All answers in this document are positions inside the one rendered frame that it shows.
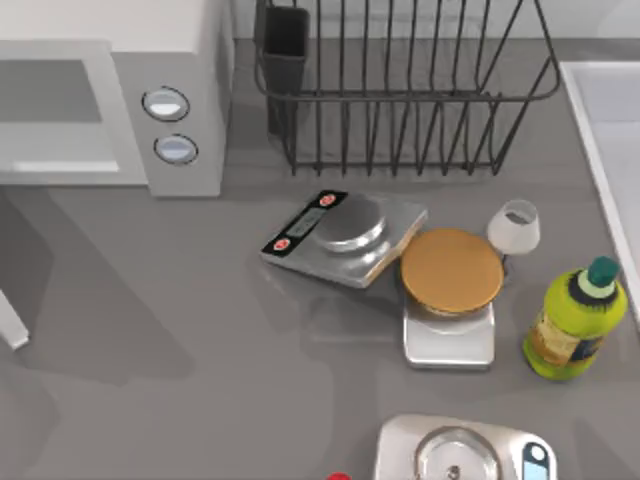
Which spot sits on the white microwave door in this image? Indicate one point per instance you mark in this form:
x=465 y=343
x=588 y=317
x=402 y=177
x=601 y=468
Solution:
x=11 y=320

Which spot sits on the black cutlery holder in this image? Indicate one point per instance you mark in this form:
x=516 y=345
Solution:
x=283 y=55

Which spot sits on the microwave knob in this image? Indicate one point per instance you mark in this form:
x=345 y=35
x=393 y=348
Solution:
x=176 y=149
x=166 y=103

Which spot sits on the silver scale with black panel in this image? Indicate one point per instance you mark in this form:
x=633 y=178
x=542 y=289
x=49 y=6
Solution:
x=345 y=239

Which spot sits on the scale with wooden round plate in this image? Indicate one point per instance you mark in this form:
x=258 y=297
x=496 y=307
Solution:
x=450 y=280

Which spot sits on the pale microwave oven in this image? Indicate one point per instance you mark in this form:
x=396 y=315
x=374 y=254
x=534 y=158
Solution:
x=170 y=75

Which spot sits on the silver scale with blue display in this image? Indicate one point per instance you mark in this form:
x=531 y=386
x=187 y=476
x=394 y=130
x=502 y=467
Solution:
x=465 y=450

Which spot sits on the white cup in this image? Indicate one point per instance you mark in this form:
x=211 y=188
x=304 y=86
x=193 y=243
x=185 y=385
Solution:
x=515 y=230

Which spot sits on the small red object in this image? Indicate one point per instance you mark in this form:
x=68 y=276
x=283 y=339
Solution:
x=338 y=476

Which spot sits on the green bottle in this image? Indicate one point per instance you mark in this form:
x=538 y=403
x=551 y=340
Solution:
x=575 y=325

